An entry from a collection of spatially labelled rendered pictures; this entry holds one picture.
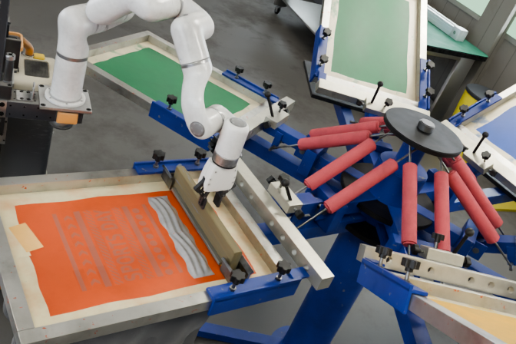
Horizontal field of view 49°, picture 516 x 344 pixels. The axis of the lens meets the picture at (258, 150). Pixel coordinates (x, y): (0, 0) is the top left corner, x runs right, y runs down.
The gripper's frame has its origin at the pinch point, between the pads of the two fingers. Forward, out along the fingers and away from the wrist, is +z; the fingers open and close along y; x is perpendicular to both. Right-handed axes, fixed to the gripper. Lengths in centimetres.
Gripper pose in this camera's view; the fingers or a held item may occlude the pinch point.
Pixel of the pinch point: (210, 200)
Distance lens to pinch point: 173.6
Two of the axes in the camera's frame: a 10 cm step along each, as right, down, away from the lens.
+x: 5.0, 5.9, -6.4
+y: -8.1, 0.4, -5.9
